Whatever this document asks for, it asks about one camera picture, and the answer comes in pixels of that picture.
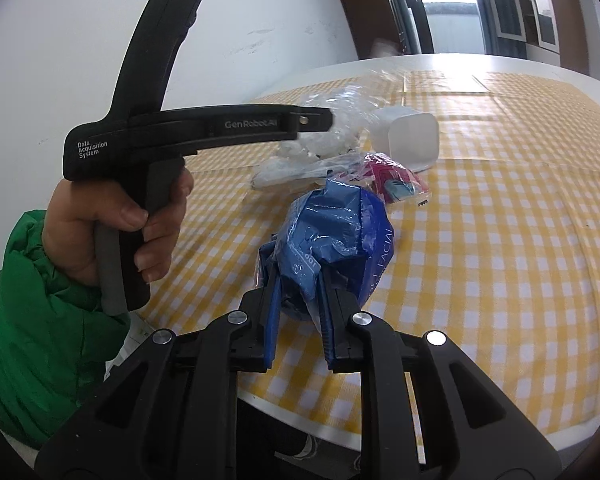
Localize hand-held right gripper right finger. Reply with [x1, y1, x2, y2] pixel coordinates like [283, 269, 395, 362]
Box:
[320, 271, 564, 480]

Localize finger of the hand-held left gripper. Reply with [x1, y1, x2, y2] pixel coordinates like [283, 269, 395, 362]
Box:
[295, 105, 334, 135]

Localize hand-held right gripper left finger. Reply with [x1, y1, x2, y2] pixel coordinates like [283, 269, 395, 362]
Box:
[35, 280, 282, 480]

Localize white plastic bag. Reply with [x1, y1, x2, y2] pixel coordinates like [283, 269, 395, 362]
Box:
[277, 132, 361, 163]

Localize clear plastic bag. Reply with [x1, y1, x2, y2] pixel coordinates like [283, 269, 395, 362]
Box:
[300, 73, 407, 155]

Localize white plastic container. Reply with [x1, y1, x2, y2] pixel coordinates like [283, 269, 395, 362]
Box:
[369, 113, 440, 172]

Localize pink snack wrapper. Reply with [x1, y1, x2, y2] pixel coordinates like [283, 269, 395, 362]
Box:
[352, 152, 431, 207]

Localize blue plastic bag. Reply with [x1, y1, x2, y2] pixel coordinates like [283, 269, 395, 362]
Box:
[257, 177, 396, 323]

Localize person's left forearm green sleeve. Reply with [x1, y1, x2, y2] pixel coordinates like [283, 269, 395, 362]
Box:
[0, 209, 132, 452]

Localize person's left hand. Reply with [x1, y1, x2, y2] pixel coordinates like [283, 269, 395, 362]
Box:
[41, 166, 196, 287]

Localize brown wooden wardrobe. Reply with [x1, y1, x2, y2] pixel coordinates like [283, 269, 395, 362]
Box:
[326, 0, 406, 62]

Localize yellow checked tablecloth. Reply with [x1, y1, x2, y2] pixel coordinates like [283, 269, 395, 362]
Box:
[142, 67, 600, 465]

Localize glass door cabinet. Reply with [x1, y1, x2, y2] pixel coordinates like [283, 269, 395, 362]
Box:
[480, 0, 564, 64]

